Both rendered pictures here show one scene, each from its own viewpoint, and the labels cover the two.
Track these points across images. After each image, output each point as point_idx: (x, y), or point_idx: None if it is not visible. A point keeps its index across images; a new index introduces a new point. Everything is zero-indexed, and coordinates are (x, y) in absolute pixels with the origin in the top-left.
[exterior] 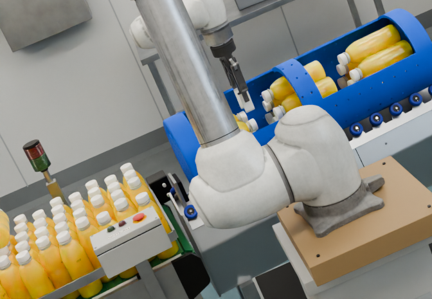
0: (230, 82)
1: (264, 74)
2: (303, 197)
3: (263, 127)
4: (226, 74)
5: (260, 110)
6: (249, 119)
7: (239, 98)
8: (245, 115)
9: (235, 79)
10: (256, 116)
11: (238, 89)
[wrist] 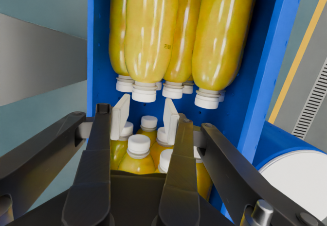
0: (204, 130)
1: (221, 211)
2: None
3: (88, 96)
4: (220, 148)
5: (231, 136)
6: (147, 95)
7: (167, 111)
8: (197, 104)
9: (45, 138)
10: (230, 127)
11: (107, 116)
